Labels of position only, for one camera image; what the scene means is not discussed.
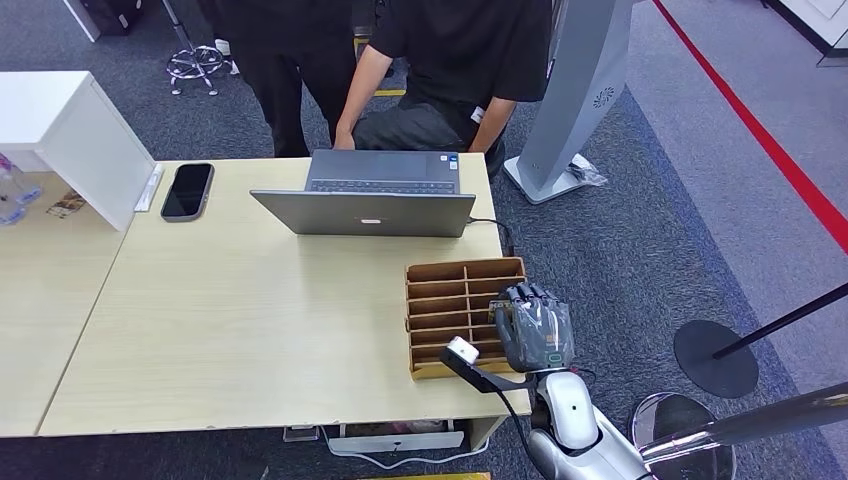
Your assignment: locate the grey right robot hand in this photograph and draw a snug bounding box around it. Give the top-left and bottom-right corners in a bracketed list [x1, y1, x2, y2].
[493, 282, 576, 374]

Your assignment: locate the standing person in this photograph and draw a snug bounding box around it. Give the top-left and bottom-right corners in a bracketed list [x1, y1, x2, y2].
[198, 0, 362, 159]

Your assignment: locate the wooden card organizer box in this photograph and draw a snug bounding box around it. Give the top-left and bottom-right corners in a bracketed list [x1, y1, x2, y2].
[404, 256, 528, 381]

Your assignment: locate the seated person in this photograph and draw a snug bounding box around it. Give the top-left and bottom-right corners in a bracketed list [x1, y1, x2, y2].
[333, 0, 553, 179]

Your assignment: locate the printed brochure card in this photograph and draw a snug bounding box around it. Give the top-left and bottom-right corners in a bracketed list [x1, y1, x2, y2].
[46, 190, 86, 220]

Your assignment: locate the grey laptop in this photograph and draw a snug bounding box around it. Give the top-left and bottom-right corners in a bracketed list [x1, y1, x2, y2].
[249, 148, 477, 239]

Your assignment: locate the black smartphone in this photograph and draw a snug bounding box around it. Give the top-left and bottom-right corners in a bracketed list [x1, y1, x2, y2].
[160, 162, 216, 223]

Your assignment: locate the clear plastic bag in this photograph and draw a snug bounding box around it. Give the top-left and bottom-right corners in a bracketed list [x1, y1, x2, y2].
[567, 154, 609, 188]

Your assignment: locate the chrome chair base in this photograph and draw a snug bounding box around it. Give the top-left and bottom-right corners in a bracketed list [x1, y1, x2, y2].
[162, 0, 233, 97]

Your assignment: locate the white panel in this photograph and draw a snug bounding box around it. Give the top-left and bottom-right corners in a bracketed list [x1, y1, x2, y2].
[327, 430, 466, 456]

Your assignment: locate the white flat strip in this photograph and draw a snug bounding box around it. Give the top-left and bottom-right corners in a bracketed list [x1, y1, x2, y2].
[134, 164, 165, 214]

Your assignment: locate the grey kiosk stand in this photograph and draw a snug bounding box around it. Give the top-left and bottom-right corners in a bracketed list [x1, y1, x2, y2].
[503, 0, 634, 205]

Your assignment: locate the white shelf box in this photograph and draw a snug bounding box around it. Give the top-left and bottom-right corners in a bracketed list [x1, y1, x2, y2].
[0, 70, 157, 233]

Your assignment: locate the black and white cabinet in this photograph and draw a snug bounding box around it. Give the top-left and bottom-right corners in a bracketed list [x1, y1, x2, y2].
[62, 0, 147, 43]

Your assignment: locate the red floor tape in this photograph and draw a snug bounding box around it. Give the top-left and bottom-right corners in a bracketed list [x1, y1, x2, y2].
[652, 0, 848, 256]

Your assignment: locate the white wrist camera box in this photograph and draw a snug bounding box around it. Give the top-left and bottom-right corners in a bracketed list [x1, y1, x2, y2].
[445, 336, 480, 366]

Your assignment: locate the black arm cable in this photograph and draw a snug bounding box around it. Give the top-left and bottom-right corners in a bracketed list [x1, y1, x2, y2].
[496, 390, 546, 477]

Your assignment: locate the black laptop cable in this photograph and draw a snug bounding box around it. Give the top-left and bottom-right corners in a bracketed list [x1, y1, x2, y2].
[466, 216, 517, 258]

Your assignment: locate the black stanchion post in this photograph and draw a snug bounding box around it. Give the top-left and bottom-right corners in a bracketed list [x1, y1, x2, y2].
[673, 281, 848, 399]

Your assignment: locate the white power cable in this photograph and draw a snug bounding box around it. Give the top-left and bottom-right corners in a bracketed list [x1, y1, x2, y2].
[319, 427, 492, 470]

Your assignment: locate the chrome stanchion post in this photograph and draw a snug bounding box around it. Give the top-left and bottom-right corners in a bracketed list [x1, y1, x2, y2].
[629, 382, 848, 480]

